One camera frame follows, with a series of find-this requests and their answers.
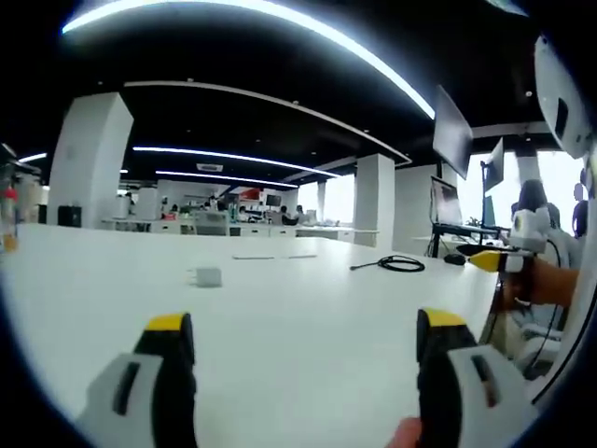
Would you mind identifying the long ceiling light strip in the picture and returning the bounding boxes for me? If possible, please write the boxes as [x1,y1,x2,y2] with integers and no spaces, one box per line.
[61,0,437,120]

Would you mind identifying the white desk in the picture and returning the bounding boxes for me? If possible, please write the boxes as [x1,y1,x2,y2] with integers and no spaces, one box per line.
[0,222,504,448]

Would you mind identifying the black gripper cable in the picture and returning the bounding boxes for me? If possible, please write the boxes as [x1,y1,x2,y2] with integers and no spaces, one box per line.
[521,236,567,380]

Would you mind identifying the person's left hand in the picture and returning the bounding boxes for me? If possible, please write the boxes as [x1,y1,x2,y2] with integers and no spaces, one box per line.
[382,416,423,448]

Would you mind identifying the white charger adapter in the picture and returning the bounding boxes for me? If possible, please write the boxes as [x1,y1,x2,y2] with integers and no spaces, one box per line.
[186,266,223,288]

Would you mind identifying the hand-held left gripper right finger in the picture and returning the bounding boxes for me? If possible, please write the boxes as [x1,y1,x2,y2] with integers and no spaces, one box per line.
[415,307,538,448]

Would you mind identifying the large black monitor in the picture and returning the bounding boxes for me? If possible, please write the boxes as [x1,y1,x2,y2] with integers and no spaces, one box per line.
[432,84,475,181]

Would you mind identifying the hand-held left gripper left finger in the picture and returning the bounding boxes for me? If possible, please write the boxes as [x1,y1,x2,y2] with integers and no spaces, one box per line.
[74,312,198,448]

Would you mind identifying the small black monitor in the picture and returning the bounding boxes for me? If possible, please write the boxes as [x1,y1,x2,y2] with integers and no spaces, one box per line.
[480,136,506,193]

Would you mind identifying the white worn device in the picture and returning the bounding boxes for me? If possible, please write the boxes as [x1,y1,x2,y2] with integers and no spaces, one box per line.
[533,33,592,158]

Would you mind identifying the orange drink bottle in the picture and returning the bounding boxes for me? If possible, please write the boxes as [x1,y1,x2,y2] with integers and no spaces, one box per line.
[0,183,21,254]

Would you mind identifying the black box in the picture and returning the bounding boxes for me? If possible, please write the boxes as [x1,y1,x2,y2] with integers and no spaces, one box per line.
[57,204,83,229]

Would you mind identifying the black monitor on stand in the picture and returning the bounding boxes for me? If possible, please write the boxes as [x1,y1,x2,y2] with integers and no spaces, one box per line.
[430,175,464,226]

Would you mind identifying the black Type-C cable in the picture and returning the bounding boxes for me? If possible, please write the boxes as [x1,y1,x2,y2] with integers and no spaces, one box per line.
[350,254,426,273]

